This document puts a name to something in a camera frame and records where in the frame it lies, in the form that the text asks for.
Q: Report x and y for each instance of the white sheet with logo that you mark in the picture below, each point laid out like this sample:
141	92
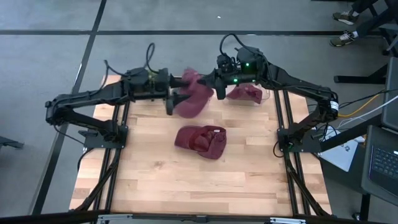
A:
340	155

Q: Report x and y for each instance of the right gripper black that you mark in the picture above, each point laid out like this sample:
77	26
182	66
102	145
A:
224	80

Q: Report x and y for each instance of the silver bracket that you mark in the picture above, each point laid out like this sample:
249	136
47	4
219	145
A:
287	221
115	217

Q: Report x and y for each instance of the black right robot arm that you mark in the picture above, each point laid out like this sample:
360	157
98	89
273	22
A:
295	84

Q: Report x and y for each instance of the maroon baseball cap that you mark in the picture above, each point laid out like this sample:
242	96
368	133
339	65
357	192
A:
194	105
211	149
245	92

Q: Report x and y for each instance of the black aluminium rail frame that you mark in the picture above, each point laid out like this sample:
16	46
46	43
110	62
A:
111	186
290	186

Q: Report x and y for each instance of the black desk frame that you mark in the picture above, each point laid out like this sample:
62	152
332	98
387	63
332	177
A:
357	79

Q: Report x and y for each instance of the person's shoe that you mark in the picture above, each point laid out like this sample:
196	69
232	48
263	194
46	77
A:
342	39
343	18

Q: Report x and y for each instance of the dark grey laptop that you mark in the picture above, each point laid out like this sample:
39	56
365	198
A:
382	165

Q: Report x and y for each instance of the black rig crossbar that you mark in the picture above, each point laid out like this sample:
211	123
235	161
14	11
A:
46	217

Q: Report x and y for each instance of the black slanted support beam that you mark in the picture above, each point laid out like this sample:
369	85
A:
351	134

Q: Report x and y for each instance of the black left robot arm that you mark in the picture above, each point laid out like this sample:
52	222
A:
93	93

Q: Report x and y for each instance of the dark grey furniture foot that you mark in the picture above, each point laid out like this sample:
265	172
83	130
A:
9	142

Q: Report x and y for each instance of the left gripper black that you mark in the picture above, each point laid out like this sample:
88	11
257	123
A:
163	84

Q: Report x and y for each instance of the person's leg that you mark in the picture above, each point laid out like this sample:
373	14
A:
373	25
363	4

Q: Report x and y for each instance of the dark grey screen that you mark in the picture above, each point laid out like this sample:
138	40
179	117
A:
391	99

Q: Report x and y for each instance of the clear plastic bin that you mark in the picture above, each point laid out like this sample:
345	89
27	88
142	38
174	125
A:
266	95

